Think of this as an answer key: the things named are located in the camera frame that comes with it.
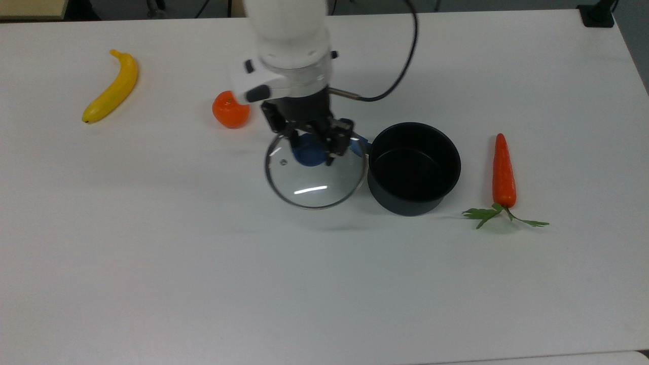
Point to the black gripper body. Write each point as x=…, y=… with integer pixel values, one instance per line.
x=299, y=111

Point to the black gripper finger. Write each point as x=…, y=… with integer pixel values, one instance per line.
x=295, y=137
x=338, y=137

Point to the glass lid with blue knob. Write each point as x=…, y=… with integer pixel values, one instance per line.
x=314, y=197

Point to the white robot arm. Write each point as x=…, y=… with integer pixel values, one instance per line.
x=289, y=30

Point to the orange toy mandarin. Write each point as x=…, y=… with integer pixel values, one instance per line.
x=228, y=116

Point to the orange toy carrot with leaves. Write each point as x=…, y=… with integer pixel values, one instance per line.
x=503, y=177

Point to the yellow toy banana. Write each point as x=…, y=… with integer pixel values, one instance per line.
x=114, y=91

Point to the wooden board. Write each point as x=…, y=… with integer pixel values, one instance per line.
x=30, y=7

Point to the black camera stand base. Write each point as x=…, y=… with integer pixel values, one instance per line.
x=598, y=17

